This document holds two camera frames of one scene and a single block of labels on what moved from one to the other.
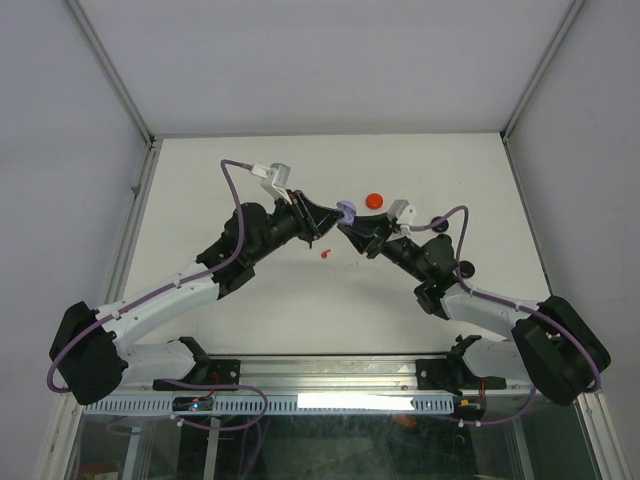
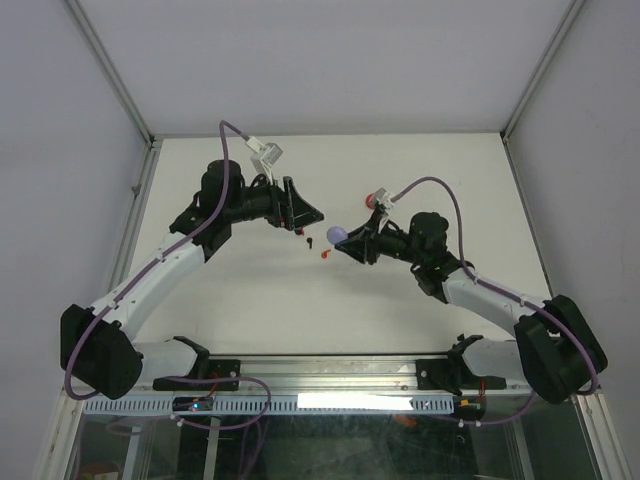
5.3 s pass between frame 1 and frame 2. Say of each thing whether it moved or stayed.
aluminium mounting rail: stayed
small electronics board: stayed
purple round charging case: moved
